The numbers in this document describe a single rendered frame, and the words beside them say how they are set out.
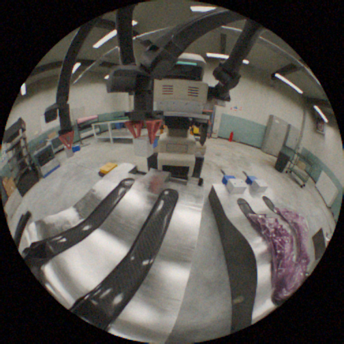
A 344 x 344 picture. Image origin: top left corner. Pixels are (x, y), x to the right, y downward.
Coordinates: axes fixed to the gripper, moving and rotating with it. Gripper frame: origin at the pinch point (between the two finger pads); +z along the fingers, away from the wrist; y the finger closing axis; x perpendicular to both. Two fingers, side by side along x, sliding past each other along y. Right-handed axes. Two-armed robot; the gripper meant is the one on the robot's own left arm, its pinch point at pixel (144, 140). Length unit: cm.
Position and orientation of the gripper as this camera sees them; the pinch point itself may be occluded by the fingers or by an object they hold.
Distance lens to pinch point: 32.6
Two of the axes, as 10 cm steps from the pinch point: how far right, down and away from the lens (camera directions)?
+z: -0.5, 8.4, 5.5
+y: 9.5, 2.1, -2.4
